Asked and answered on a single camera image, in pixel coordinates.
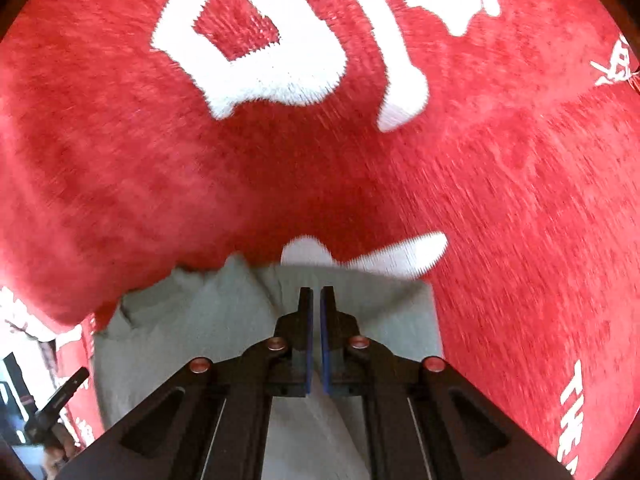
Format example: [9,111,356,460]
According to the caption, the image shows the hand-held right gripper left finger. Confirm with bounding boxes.
[56,286,315,480]

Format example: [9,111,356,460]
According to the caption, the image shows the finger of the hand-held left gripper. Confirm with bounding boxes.
[42,366,91,413]

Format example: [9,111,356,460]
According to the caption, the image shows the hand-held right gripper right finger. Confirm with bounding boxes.
[320,285,576,480]

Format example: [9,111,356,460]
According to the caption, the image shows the grey sweatshirt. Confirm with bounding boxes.
[92,252,446,480]

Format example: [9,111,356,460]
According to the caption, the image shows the person's left hand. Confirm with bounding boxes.
[42,422,80,478]

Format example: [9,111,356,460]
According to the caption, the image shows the red printed blanket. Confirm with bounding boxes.
[0,0,640,480]

